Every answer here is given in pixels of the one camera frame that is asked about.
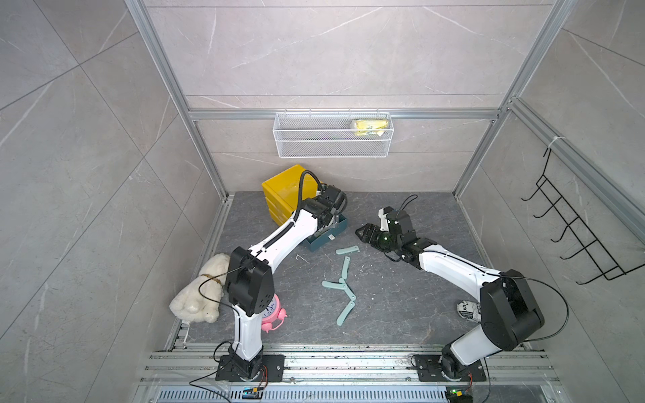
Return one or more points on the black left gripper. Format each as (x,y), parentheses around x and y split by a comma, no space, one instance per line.
(332,217)

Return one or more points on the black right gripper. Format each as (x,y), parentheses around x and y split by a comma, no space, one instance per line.
(368,235)

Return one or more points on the teal drawer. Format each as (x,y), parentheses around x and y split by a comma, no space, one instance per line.
(315,242)

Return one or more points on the yellow drawer cabinet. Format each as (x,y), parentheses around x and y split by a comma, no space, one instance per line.
(281,192)

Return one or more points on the mint knife vertical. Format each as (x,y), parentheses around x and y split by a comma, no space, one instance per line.
(345,268)

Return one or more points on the mint knife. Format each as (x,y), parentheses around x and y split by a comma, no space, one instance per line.
(348,250)
(345,313)

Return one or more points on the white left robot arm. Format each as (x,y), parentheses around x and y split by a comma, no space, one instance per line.
(250,285)

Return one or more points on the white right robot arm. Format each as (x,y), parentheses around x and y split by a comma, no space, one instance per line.
(509,312)

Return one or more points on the mint knife diagonal centre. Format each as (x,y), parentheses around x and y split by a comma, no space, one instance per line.
(347,289)

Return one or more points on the yellow sponge in basket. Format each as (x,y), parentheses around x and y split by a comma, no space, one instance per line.
(370,127)

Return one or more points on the pink alarm clock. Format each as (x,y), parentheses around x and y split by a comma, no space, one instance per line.
(273,316)

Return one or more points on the white plush teddy bear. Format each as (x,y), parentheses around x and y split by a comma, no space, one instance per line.
(198,301)

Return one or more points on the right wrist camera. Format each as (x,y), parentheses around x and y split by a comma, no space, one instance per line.
(388,216)

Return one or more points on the white wire mesh basket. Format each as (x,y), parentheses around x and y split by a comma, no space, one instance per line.
(328,135)

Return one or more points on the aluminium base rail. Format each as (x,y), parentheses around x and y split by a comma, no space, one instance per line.
(345,373)

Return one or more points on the black wall hook rack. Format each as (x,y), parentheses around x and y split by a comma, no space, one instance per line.
(606,266)

